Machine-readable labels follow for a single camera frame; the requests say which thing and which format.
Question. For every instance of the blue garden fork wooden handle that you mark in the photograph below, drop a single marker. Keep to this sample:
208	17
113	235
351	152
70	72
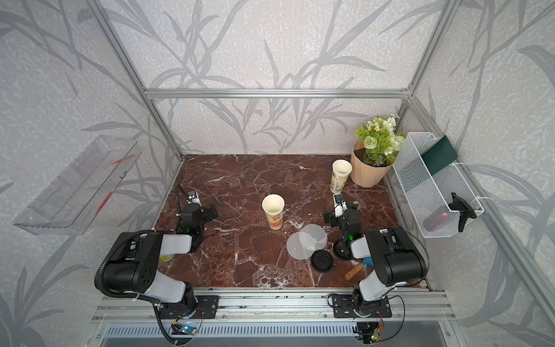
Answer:
368	261

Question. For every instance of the translucent round leak-proof paper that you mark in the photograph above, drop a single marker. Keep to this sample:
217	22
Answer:
313	237

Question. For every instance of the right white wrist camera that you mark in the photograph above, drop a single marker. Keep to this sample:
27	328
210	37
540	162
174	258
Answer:
340	205

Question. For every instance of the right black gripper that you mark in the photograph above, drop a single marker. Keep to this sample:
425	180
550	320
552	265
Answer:
332	215

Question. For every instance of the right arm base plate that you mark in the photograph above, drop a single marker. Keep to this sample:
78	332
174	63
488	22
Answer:
351	306

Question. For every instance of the clear acrylic wall shelf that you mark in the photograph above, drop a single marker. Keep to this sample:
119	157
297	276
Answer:
70	203

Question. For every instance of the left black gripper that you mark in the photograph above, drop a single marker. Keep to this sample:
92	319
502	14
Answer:
206	212

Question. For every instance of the red object in basket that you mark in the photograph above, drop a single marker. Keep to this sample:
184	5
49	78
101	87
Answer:
439	219

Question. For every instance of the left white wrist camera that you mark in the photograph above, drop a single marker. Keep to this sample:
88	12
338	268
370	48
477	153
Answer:
192	197

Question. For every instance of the pink flower pot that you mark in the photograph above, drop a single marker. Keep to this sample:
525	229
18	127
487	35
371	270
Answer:
364	175

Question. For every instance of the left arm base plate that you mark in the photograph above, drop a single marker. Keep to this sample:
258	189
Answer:
206	307

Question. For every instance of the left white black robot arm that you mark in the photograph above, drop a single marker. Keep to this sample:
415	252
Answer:
130	269

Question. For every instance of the white wire mesh basket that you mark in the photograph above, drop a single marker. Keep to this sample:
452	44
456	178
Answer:
425	193

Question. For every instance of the black plastic cup lid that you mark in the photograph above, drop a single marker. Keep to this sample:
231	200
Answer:
321	261

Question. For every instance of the printed paper cup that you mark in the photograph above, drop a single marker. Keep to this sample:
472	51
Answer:
341	170
273	206

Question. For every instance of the dark green card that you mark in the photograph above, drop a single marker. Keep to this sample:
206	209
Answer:
439	156

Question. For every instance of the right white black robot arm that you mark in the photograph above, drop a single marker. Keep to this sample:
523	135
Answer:
396	260

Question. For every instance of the green white artificial flowers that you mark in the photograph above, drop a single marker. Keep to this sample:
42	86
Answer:
381	142

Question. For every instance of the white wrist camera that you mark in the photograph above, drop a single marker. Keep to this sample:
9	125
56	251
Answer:
340	205
192	197

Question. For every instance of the yellow green tape roll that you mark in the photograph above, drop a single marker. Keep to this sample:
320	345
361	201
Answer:
166	258

